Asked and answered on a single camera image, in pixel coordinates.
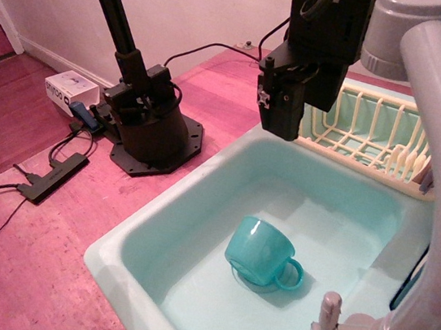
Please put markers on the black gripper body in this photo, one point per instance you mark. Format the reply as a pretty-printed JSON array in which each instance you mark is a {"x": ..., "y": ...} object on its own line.
[{"x": 328, "y": 31}]

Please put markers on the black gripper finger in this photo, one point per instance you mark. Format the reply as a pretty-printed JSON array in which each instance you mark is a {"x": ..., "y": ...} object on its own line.
[
  {"x": 322, "y": 90},
  {"x": 280, "y": 92}
]

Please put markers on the teal plastic cup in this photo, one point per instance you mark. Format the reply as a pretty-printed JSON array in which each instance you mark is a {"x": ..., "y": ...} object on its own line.
[{"x": 263, "y": 255}]

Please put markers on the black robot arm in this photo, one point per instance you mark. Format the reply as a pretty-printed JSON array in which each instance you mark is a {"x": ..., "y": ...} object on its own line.
[{"x": 107, "y": 5}]

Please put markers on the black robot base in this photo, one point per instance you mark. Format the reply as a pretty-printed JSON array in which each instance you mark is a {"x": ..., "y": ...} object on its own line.
[{"x": 148, "y": 122}]

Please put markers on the cream dish drying rack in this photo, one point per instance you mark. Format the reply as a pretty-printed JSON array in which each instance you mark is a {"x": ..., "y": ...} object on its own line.
[{"x": 376, "y": 132}]

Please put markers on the purple utensil in rack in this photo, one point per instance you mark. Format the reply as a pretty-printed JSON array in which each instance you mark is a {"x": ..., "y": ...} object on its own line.
[{"x": 427, "y": 182}]

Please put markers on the light teal toy sink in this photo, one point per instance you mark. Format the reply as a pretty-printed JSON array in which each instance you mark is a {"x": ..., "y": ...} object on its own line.
[{"x": 164, "y": 267}]

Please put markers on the white cardboard box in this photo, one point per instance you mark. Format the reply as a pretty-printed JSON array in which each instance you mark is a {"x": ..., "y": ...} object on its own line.
[{"x": 68, "y": 87}]

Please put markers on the black usb hub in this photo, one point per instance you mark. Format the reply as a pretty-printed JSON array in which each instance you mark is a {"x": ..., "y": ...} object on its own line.
[{"x": 39, "y": 188}]

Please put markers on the blue clamp handle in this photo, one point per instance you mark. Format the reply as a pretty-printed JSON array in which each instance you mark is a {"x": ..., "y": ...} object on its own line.
[{"x": 81, "y": 113}]

